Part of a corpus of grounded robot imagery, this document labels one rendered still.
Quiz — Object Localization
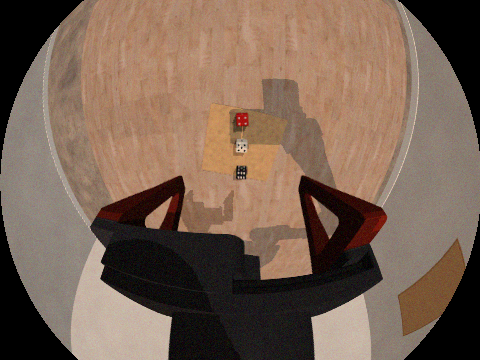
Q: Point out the black die with white pips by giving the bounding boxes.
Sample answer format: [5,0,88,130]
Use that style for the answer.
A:
[236,166,247,179]

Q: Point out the orange flat mat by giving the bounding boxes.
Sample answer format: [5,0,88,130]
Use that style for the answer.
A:
[202,103,288,181]

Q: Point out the beige die with black pips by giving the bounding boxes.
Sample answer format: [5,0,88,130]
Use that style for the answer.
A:
[236,139,247,153]

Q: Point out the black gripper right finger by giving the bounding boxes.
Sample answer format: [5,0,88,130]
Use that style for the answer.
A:
[298,175,387,274]

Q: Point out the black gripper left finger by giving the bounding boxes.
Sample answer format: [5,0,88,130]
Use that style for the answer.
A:
[96,176,185,231]

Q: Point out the red dice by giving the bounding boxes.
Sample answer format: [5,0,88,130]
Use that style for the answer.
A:
[236,113,249,126]

